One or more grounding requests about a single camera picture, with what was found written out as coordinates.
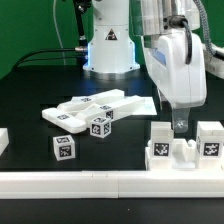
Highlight white chair seat part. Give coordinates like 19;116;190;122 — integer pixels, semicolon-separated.
145;139;224;171

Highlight white long bar part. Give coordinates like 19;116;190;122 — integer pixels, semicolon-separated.
76;95;144;123

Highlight white bar part upper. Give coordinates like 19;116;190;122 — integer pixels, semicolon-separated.
57;89;124;112

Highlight white left fence piece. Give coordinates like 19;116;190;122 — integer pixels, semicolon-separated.
0;128;9;156

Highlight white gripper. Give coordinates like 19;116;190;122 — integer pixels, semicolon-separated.
143;31;207;133

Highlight white flat chair part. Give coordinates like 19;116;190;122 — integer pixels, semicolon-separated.
42;108;87;134

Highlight white tagged cube middle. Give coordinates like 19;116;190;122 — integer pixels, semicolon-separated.
90;117;111;138

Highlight black cables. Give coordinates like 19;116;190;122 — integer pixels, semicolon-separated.
12;47;89;70

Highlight white flat plate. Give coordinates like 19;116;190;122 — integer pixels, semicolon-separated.
133;97;157;116

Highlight white tagged cube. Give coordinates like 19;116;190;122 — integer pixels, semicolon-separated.
53;135;75;161
90;117;111;138

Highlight white tagged cube front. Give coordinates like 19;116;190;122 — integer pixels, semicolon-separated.
53;135;75;161

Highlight white front fence rail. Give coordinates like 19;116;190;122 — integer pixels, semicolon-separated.
0;170;224;199

